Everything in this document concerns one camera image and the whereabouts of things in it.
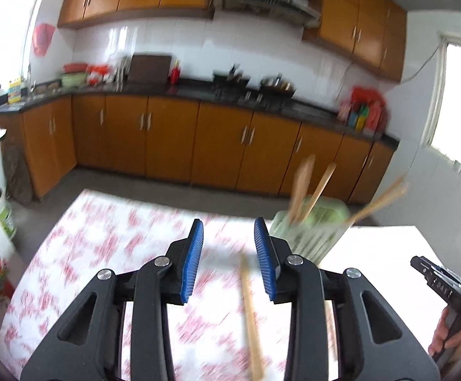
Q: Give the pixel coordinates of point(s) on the green perforated chopstick holder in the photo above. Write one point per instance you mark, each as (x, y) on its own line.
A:
(321, 226)

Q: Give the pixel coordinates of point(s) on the sink faucet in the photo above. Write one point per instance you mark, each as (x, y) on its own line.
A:
(30, 79)

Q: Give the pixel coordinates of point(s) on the red label jar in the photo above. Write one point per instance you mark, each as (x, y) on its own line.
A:
(345, 112)

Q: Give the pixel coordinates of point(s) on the green and yellow boxes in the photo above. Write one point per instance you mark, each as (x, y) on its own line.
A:
(358, 117)

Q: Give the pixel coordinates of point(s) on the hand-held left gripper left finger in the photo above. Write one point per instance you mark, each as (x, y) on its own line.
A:
(190, 266)

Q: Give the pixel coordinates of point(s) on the steel cup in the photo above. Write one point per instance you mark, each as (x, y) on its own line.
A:
(120, 74)

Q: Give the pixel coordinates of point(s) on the pot with lid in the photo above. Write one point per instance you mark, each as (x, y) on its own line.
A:
(278, 85)

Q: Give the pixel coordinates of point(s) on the floral white tablecloth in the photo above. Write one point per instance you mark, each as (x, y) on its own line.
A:
(95, 285)

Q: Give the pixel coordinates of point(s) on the orange snack packet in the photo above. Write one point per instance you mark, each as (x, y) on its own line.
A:
(99, 74)

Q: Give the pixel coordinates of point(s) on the barred sliding window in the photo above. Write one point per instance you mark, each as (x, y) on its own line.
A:
(456, 103)

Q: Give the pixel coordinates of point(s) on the sliding window by sink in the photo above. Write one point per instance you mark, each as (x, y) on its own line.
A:
(8, 27)

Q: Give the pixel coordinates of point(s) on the large red sauce bottle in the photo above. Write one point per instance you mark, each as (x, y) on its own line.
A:
(375, 116)

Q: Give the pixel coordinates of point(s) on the green basin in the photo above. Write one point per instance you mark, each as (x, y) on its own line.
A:
(74, 80)

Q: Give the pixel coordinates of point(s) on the dark cutting board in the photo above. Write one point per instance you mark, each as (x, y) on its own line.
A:
(150, 68)

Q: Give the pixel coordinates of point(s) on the black wok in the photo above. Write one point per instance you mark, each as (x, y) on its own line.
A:
(230, 79)

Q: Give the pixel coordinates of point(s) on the red hanging plastic bag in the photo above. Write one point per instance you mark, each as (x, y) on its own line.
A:
(44, 39)

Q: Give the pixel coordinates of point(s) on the red plastic bag on bottles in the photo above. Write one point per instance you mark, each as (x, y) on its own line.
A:
(367, 95)

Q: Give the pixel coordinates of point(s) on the yellow dish soap bottle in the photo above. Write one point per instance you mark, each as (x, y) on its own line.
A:
(14, 92)

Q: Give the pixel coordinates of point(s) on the small red bottle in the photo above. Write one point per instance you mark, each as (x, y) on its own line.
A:
(175, 73)

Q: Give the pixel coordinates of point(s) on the white cup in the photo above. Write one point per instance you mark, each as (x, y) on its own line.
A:
(457, 166)

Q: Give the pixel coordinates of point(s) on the black kitchen countertop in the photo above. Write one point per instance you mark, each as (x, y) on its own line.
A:
(190, 93)

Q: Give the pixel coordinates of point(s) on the red basin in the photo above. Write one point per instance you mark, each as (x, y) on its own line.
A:
(75, 67)

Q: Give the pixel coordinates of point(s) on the brown base cabinets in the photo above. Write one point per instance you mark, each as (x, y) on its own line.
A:
(167, 139)

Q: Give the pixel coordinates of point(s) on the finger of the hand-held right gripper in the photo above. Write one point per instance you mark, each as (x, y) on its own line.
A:
(438, 281)

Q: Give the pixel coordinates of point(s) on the white and green bucket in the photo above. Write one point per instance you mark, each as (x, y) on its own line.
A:
(3, 214)

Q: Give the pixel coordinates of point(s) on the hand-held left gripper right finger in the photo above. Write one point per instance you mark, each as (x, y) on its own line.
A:
(265, 266)

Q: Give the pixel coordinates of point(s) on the person's right hand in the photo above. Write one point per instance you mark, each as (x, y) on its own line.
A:
(448, 337)

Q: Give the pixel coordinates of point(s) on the black gas stove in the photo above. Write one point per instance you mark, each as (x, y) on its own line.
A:
(254, 97)

